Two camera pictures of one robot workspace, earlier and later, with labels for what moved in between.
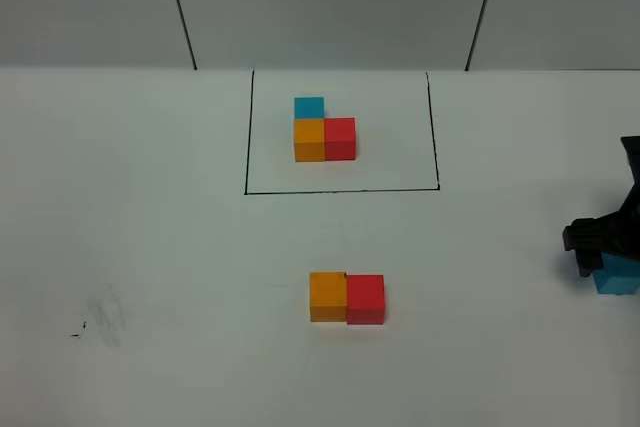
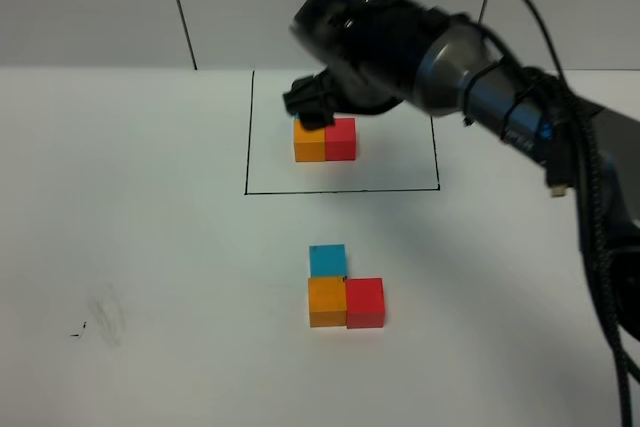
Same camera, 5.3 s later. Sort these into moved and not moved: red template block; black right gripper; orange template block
Moved: black right gripper
Not moved: red template block; orange template block
